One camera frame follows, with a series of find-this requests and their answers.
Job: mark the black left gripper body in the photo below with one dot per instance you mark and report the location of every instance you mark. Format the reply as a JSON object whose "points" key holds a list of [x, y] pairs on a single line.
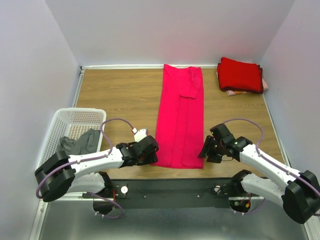
{"points": [[139, 158]]}

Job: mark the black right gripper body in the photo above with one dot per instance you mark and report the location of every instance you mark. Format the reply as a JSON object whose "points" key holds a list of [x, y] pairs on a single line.
{"points": [[219, 152]]}

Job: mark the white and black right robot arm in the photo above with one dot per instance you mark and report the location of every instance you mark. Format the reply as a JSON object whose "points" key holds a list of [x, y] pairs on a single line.
{"points": [[298, 193]]}

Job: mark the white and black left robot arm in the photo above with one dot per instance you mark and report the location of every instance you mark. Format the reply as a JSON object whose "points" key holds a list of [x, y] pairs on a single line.
{"points": [[56, 175]]}

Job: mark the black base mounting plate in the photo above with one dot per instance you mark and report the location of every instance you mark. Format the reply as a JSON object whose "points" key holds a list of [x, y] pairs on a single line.
{"points": [[172, 193]]}

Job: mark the grey t shirt in basket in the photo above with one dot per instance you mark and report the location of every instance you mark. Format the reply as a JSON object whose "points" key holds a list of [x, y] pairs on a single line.
{"points": [[87, 143]]}

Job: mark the folded light pink t shirt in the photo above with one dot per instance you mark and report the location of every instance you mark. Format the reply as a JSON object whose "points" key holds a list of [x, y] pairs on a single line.
{"points": [[238, 82]]}

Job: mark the white plastic laundry basket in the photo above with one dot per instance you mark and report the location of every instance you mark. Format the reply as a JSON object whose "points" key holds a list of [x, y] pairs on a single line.
{"points": [[71, 122]]}

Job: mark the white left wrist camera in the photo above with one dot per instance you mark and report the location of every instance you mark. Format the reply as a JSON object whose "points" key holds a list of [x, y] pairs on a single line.
{"points": [[139, 134]]}

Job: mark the aluminium frame rail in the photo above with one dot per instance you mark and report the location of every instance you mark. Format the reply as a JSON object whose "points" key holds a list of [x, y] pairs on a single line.
{"points": [[73, 218]]}

